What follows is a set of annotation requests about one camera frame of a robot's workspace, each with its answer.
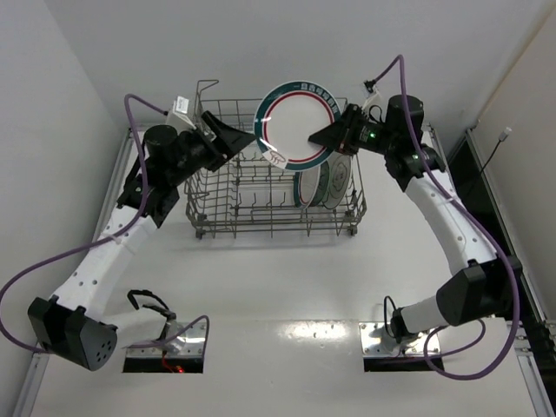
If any white plate with grey pattern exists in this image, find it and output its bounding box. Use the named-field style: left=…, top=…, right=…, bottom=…
left=323, top=153, right=352, bottom=209

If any green red rimmed plate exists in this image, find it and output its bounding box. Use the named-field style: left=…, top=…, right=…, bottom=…
left=253, top=80, right=342, bottom=172
left=293, top=162, right=330, bottom=209

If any grey wire dish rack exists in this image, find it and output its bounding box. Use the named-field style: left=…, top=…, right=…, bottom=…
left=184, top=80, right=367, bottom=238

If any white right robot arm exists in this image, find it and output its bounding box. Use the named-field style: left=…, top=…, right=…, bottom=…
left=308, top=95, right=521, bottom=342

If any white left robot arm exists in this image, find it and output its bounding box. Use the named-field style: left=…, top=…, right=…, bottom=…
left=28, top=111, right=256, bottom=371

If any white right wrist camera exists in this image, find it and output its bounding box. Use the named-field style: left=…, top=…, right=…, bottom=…
left=361, top=80, right=382, bottom=112

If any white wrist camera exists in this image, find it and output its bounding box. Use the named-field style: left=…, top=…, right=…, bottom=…
left=361, top=80, right=382, bottom=112
left=165, top=96, right=195, bottom=133

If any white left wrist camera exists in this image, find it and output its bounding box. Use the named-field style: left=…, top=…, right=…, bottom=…
left=165, top=96, right=195, bottom=133

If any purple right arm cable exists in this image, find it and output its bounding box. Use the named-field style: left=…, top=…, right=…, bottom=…
left=364, top=54, right=522, bottom=379

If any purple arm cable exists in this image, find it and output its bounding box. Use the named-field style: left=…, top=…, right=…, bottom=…
left=364, top=54, right=522, bottom=379
left=0, top=93, right=210, bottom=353

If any black usb cable on wall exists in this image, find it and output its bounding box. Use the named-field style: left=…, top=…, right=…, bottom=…
left=460, top=126, right=513, bottom=205

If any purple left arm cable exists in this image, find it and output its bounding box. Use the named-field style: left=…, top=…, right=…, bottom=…
left=0, top=93, right=210, bottom=353

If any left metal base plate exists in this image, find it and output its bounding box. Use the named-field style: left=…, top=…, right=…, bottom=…
left=126, top=321, right=206, bottom=359

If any metal base plate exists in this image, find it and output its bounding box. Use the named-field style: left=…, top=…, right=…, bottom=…
left=126, top=321, right=206, bottom=359
left=359, top=321, right=441, bottom=359

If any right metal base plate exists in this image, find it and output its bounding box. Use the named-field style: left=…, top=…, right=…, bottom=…
left=359, top=321, right=441, bottom=359

